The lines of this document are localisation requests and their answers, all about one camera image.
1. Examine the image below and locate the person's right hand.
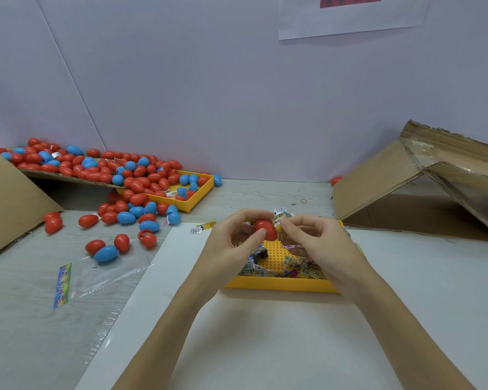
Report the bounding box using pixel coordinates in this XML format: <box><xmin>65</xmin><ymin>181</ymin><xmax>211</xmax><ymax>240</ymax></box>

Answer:
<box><xmin>278</xmin><ymin>212</ymin><xmax>367</xmax><ymax>299</ymax></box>

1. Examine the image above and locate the person's left hand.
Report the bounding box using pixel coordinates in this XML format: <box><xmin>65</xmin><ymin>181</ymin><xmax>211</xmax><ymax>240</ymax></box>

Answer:
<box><xmin>185</xmin><ymin>209</ymin><xmax>274</xmax><ymax>304</ymax></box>

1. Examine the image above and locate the single red plastic egg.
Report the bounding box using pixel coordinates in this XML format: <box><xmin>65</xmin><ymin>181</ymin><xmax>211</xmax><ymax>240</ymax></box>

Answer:
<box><xmin>254</xmin><ymin>220</ymin><xmax>278</xmax><ymax>242</ymax></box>

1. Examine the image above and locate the pile of plastic eggs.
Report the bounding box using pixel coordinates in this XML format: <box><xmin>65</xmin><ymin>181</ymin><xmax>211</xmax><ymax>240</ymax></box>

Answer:
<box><xmin>0</xmin><ymin>138</ymin><xmax>223</xmax><ymax>265</ymax></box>

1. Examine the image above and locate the person's right forearm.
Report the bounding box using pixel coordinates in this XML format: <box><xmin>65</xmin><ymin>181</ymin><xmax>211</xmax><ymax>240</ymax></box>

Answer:
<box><xmin>337</xmin><ymin>276</ymin><xmax>477</xmax><ymax>390</ymax></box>

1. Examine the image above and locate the yellow plastic tray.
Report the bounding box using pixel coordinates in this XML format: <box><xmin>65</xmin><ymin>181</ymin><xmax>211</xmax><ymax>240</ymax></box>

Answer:
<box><xmin>224</xmin><ymin>227</ymin><xmax>340</xmax><ymax>293</ymax></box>

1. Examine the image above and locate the yellow tray under eggs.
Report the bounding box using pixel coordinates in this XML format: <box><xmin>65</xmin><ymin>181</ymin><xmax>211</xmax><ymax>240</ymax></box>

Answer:
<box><xmin>118</xmin><ymin>170</ymin><xmax>215</xmax><ymax>213</ymax></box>

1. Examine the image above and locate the torn flattened cardboard box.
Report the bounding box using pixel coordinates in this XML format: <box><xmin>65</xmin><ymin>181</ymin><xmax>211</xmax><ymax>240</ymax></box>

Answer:
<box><xmin>332</xmin><ymin>120</ymin><xmax>488</xmax><ymax>242</ymax></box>

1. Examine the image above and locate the clear bag with coloured label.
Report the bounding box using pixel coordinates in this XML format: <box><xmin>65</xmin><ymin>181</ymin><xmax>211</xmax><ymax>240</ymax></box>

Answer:
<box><xmin>53</xmin><ymin>251</ymin><xmax>151</xmax><ymax>309</ymax></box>

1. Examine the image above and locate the brown cardboard sheet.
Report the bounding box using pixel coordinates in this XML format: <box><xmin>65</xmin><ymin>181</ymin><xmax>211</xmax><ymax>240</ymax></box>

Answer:
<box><xmin>20</xmin><ymin>170</ymin><xmax>119</xmax><ymax>190</ymax></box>

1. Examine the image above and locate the tall brown cardboard box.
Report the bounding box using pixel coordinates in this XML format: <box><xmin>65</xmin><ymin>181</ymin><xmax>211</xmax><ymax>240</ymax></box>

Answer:
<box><xmin>0</xmin><ymin>134</ymin><xmax>63</xmax><ymax>262</ymax></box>

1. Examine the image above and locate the white paper sign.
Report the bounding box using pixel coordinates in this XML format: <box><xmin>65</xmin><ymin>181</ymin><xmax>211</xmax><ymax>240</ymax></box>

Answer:
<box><xmin>278</xmin><ymin>0</ymin><xmax>432</xmax><ymax>41</ymax></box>

